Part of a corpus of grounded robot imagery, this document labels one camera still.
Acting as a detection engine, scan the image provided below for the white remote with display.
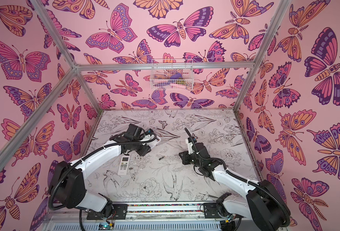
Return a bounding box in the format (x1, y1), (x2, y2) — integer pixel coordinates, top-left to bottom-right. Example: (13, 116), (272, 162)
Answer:
(147, 138), (161, 149)

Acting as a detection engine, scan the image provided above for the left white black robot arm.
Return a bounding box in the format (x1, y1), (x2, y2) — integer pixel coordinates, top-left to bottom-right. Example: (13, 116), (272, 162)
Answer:
(48, 124), (161, 218)

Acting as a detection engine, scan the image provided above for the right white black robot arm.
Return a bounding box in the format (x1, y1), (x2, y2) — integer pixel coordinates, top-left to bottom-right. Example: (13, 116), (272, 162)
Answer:
(179, 139), (291, 231)

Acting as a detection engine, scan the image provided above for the white battery cover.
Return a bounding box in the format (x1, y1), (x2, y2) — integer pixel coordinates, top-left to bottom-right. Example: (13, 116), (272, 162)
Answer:
(194, 166), (202, 175)

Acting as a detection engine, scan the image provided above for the purple object in basket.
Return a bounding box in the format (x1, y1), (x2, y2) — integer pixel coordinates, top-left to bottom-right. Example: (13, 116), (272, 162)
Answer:
(169, 73), (183, 81)

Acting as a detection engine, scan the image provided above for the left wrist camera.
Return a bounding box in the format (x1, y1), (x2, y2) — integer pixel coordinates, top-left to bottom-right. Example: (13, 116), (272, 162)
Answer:
(142, 129), (160, 142)

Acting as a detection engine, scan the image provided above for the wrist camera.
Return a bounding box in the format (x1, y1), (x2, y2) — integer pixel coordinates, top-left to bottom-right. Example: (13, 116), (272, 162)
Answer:
(186, 137), (197, 155)
(142, 129), (160, 142)

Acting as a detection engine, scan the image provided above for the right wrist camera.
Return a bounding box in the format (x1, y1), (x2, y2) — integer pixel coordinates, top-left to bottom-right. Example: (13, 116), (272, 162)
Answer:
(186, 137), (197, 155)

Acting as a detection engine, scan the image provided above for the white wire basket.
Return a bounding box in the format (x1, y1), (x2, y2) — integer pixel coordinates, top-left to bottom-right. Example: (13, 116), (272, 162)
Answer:
(149, 58), (194, 91)

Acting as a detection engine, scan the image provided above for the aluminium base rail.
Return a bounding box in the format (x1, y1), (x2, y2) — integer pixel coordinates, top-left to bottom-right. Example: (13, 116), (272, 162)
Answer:
(47, 201), (286, 231)

